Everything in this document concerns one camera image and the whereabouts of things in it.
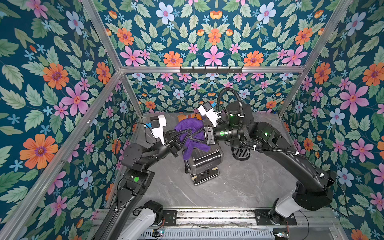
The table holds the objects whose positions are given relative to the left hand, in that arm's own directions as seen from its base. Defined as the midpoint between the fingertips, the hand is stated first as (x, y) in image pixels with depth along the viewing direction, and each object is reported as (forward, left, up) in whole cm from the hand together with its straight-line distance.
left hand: (190, 132), depth 51 cm
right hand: (+1, -1, -1) cm, 2 cm away
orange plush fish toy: (+48, +8, -42) cm, 65 cm away
